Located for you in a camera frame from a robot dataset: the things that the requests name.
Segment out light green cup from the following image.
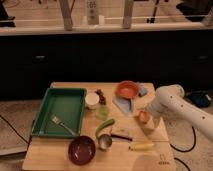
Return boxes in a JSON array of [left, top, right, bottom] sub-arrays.
[[96, 105, 109, 120]]

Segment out green plastic tray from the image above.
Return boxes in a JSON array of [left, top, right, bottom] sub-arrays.
[[31, 88, 86, 139]]

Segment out orange bowl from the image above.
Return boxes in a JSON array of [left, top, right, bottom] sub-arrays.
[[115, 81, 139, 99]]

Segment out black cable left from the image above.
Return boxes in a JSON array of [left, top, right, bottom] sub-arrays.
[[0, 114, 32, 146]]

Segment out silver fork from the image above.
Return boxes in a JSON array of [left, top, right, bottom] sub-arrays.
[[51, 115, 77, 136]]

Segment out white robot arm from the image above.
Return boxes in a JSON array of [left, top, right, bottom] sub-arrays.
[[146, 84, 213, 142]]

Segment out green cucumber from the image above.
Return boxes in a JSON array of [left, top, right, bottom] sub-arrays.
[[95, 118, 115, 138]]

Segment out silver measuring cup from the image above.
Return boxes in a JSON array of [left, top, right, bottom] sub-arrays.
[[98, 134, 112, 150]]

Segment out red grapes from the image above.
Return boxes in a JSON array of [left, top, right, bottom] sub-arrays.
[[95, 89, 106, 105]]

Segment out black power cable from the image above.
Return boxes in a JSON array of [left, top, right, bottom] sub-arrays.
[[169, 126, 198, 171]]

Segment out purple bowl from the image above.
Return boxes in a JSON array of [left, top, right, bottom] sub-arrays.
[[68, 136, 96, 166]]

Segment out wooden cutting board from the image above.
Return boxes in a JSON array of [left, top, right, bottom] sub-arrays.
[[22, 82, 176, 171]]

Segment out white cup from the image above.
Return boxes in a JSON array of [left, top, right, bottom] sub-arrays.
[[85, 92, 99, 109]]

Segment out yellow banana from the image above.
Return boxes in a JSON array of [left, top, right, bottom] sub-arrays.
[[129, 142, 154, 151]]

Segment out black handled knife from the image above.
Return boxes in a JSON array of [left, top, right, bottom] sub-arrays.
[[111, 128, 133, 141]]

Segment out blue cloth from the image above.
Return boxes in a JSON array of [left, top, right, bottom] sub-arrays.
[[113, 82, 148, 115]]

